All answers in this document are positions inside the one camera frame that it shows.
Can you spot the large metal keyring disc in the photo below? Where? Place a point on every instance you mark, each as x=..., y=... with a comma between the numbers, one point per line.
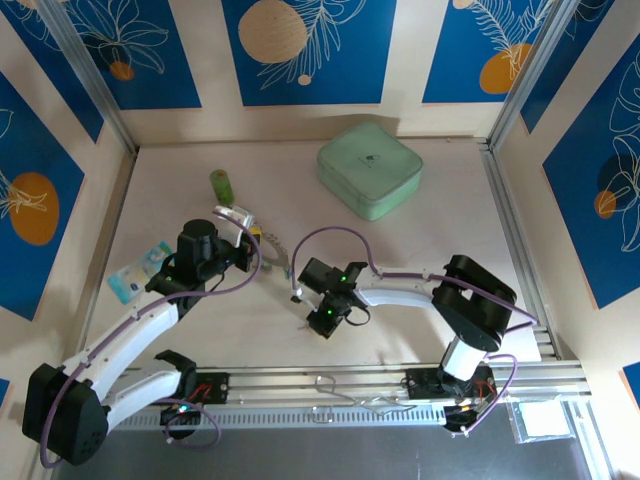
x=277, y=252

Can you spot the green key tag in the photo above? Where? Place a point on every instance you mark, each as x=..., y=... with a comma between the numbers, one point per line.
x=287, y=273

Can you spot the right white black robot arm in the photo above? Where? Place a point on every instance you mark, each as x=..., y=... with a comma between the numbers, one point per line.
x=395, y=295

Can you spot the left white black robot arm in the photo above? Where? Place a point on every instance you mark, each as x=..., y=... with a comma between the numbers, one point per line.
x=130, y=330

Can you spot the green bottle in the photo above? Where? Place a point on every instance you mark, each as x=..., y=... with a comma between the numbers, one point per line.
x=222, y=186

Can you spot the blue tissue packet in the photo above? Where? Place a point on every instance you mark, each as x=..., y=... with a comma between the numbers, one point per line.
x=131, y=282

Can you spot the mint green zip case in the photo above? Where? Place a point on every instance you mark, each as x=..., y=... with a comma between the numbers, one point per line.
x=370, y=160

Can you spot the clear plastic bag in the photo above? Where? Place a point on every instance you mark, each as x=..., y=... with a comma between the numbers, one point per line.
x=542, y=422

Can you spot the aluminium extrusion rail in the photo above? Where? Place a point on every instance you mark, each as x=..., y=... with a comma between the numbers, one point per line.
x=280, y=382

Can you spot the aluminium side rail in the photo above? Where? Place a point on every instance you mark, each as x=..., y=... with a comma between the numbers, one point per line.
x=505, y=200
x=102, y=260

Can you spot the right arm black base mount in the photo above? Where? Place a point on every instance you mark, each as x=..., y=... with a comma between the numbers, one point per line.
x=420, y=385

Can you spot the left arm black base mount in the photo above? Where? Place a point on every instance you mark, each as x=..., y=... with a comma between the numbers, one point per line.
x=215, y=387

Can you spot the aluminium upright post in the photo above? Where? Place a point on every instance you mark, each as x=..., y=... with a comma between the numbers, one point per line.
x=532, y=75
x=92, y=75

